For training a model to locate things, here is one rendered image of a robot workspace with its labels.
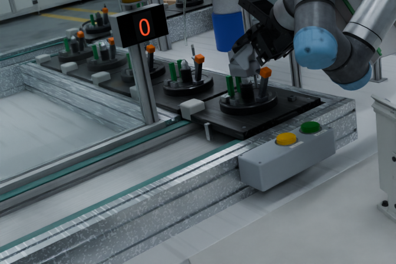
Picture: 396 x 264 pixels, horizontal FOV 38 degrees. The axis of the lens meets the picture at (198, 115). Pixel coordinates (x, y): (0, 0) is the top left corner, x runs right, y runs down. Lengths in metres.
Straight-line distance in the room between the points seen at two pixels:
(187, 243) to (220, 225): 0.08
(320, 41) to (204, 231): 0.42
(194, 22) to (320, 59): 1.70
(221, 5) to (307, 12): 1.24
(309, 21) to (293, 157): 0.28
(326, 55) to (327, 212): 0.30
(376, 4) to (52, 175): 0.75
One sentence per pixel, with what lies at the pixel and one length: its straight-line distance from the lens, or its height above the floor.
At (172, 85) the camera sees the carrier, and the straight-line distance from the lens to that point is 1.55.
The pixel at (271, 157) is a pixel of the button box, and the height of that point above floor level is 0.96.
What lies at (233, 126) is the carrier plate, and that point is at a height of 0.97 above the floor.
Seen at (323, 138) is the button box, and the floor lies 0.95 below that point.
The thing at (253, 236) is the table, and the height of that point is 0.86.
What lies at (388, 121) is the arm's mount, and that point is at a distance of 1.03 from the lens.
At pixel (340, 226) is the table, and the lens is 1.10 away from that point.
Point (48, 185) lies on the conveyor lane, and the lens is 1.28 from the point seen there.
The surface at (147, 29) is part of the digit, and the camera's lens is 1.32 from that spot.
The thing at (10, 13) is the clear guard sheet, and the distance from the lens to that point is 1.25.
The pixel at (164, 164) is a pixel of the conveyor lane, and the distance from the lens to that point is 1.29.
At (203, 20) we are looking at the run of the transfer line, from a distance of 2.74.
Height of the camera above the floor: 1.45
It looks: 20 degrees down
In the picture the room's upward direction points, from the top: 10 degrees counter-clockwise
